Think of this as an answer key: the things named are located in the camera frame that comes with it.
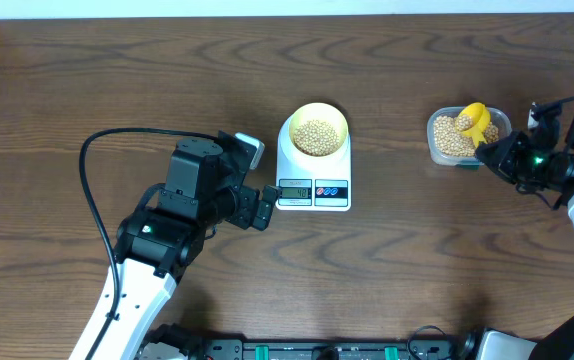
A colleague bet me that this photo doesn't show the clear plastic container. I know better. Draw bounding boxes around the clear plastic container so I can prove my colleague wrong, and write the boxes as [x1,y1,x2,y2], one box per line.
[427,106,512,167]

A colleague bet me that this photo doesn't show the soybeans pile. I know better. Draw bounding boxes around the soybeans pile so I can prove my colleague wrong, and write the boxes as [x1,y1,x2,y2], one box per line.
[433,115,476,157]

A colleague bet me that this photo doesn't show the white digital kitchen scale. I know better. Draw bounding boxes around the white digital kitchen scale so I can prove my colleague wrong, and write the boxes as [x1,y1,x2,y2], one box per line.
[276,113,352,212]

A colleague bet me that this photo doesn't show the pale yellow bowl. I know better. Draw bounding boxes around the pale yellow bowl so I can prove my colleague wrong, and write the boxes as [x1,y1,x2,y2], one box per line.
[288,102,349,157]

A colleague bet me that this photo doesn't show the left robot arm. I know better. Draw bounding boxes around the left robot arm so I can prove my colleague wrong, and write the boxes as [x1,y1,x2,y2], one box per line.
[71,133,280,359]

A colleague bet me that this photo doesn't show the left black camera cable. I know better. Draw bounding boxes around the left black camera cable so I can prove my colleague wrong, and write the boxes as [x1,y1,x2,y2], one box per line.
[77,127,218,360]

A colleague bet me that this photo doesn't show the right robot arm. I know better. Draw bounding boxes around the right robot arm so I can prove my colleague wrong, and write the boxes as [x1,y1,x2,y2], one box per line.
[475,101,574,360]

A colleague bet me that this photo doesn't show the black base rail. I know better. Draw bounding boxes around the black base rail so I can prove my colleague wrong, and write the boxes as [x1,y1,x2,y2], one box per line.
[136,323,473,360]

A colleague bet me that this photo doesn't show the soybeans in bowl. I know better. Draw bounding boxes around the soybeans in bowl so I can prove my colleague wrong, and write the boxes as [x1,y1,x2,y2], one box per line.
[294,119,341,157]

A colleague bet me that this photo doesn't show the yellow measuring scoop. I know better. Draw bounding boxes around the yellow measuring scoop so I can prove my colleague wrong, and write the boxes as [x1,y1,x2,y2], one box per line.
[455,102,491,148]

